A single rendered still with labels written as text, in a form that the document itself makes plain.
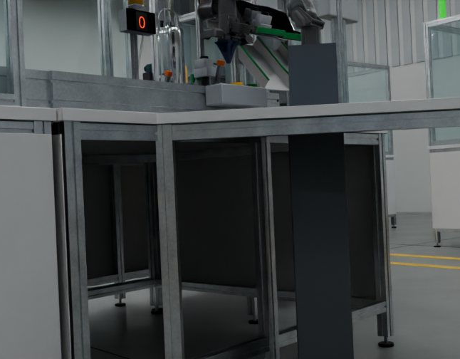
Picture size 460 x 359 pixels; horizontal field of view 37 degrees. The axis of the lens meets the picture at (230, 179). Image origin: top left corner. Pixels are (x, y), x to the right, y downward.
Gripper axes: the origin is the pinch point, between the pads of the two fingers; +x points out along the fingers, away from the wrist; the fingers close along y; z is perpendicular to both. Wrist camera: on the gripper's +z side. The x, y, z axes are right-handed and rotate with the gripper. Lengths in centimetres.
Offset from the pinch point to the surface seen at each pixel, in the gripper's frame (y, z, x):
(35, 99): -76, 5, 21
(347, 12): 175, -64, -53
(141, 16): -19.0, -20.5, -12.9
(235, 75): 19.2, -14.3, 4.0
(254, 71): 21.1, -6.8, 3.2
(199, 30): 19.1, -31.7, -15.4
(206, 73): -2.0, -8.5, 5.9
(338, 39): 164, -64, -36
